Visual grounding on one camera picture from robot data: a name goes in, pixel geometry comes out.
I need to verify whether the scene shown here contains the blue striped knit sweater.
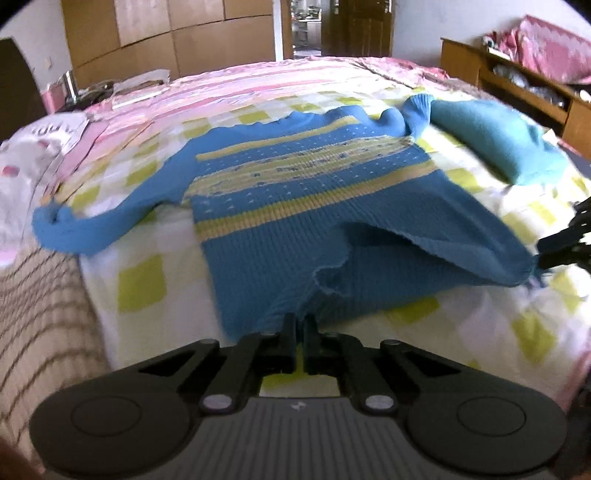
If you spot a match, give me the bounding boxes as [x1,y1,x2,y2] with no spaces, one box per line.
[32,94,536,339]

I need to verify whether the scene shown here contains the teal folded garment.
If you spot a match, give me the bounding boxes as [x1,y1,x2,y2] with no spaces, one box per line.
[431,100,568,186]

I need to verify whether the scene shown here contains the wooden shelf unit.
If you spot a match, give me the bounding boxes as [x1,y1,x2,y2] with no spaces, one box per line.
[440,38,590,158]

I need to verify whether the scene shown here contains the pink patterned bedding pile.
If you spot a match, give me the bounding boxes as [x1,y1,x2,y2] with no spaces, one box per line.
[482,15,591,85]

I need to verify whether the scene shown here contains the beige striped mat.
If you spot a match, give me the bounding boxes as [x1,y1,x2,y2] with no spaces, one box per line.
[1,243,110,471]

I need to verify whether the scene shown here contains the pink striped quilt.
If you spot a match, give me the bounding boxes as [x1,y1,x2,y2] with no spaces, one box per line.
[54,57,469,200]

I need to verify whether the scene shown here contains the white book on bed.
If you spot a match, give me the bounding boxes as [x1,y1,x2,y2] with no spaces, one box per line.
[111,85,168,110]

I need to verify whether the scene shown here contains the white cloth on nightstand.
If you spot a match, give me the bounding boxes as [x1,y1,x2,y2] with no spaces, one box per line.
[113,69,170,95]

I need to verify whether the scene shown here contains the dark wooden door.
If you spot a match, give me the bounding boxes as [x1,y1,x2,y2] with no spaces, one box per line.
[321,0,396,57]

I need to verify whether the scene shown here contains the white pillow with red hearts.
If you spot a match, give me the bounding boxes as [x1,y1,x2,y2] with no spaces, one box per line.
[1,112,104,267]

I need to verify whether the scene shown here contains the silver metal cup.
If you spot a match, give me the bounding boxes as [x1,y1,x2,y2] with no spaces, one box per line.
[62,70,79,104]

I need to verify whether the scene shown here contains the pink storage box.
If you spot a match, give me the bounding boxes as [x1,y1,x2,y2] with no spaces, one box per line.
[40,81,66,114]

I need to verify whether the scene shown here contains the dark wooden headboard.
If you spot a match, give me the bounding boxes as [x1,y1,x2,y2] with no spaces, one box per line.
[0,38,47,141]

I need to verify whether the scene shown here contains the wooden wardrobe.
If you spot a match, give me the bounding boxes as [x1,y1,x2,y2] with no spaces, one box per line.
[61,0,284,87]

